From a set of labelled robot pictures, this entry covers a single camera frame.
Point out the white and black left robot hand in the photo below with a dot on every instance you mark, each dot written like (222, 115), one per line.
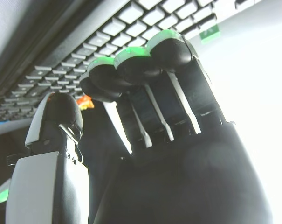
(168, 182)

